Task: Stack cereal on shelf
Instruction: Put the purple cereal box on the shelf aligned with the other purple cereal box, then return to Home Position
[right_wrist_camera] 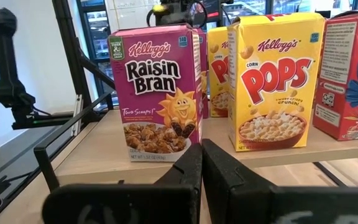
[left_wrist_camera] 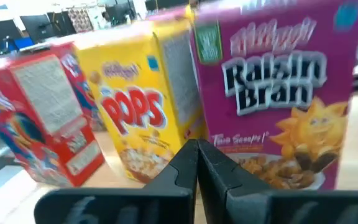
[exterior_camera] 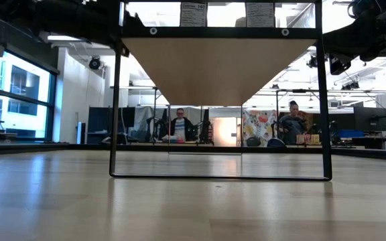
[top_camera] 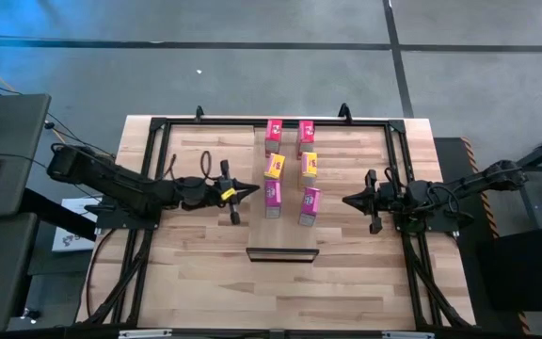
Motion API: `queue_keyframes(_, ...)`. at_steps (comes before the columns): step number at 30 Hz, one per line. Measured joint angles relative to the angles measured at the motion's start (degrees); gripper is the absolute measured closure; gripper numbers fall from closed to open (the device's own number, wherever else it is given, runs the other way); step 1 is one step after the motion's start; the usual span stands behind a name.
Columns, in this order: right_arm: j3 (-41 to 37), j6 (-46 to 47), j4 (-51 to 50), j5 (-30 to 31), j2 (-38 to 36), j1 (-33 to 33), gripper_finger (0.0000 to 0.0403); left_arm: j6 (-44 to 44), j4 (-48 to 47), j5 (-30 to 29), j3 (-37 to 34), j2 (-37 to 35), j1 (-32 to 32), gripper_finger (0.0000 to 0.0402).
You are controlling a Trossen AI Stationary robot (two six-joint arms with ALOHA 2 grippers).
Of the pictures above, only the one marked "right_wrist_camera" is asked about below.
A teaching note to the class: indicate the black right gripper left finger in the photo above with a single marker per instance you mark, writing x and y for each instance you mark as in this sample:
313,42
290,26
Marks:
129,205

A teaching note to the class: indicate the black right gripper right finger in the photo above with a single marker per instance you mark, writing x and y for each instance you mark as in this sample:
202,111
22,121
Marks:
259,205

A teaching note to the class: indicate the yellow Corn Pops cereal box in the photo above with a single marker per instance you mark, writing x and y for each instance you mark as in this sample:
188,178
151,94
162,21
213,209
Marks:
217,71
275,84

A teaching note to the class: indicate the red Froot Loops cereal box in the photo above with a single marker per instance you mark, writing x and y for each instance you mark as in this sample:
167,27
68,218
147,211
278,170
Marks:
350,77

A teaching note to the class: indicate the grey desk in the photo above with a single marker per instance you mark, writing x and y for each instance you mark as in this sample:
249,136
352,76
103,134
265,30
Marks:
8,155

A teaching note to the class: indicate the black articulated stand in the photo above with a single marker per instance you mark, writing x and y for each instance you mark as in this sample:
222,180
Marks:
9,90

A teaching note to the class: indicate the black metal rig frame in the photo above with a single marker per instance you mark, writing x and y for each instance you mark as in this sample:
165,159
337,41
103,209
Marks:
70,46

